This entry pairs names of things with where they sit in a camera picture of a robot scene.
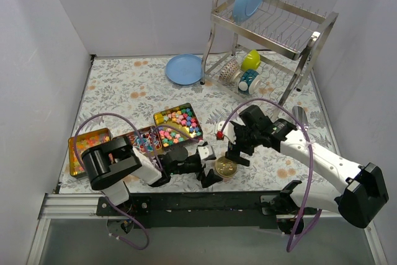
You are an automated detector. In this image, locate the gold round tin lid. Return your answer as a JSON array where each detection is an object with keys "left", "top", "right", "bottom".
[{"left": 214, "top": 156, "right": 238, "bottom": 181}]

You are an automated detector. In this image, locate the tin of star candies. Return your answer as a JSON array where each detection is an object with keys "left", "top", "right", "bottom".
[{"left": 153, "top": 103, "right": 203, "bottom": 150}]

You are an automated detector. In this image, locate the metal scoop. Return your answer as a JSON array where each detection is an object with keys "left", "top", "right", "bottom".
[{"left": 292, "top": 106, "right": 309, "bottom": 130}]

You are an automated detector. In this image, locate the tin of gummy candies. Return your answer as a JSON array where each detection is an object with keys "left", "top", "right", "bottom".
[{"left": 68, "top": 127, "right": 114, "bottom": 180}]

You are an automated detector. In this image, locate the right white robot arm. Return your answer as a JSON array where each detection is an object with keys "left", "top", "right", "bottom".
[{"left": 215, "top": 105, "right": 389, "bottom": 228}]

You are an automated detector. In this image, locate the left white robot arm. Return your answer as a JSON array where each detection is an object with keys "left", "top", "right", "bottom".
[{"left": 81, "top": 137, "right": 223, "bottom": 215}]

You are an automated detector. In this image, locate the teal white mug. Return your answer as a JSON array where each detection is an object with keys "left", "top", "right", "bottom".
[{"left": 238, "top": 69, "right": 261, "bottom": 95}]

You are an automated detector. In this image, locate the patterned ceramic cup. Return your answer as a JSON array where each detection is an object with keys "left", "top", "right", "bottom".
[{"left": 218, "top": 58, "right": 240, "bottom": 83}]

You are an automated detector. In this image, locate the yellow-green bowl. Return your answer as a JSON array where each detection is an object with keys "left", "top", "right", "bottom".
[{"left": 241, "top": 50, "right": 261, "bottom": 71}]

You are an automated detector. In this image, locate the steel dish rack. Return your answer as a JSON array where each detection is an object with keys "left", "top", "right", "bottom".
[{"left": 200, "top": 0, "right": 339, "bottom": 106}]

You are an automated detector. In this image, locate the blue plate on table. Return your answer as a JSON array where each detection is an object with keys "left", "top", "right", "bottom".
[{"left": 165, "top": 54, "right": 202, "bottom": 86}]

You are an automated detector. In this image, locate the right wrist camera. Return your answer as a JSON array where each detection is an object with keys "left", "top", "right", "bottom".
[{"left": 214, "top": 121, "right": 236, "bottom": 144}]

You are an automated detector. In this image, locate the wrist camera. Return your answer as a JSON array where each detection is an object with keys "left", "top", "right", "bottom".
[
  {"left": 214, "top": 121, "right": 236, "bottom": 144},
  {"left": 196, "top": 140, "right": 216, "bottom": 164}
]

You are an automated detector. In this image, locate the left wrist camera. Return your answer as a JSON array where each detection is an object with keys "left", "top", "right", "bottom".
[{"left": 196, "top": 140, "right": 216, "bottom": 164}]

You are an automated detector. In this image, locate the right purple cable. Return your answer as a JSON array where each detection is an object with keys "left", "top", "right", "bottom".
[{"left": 218, "top": 97, "right": 323, "bottom": 253}]

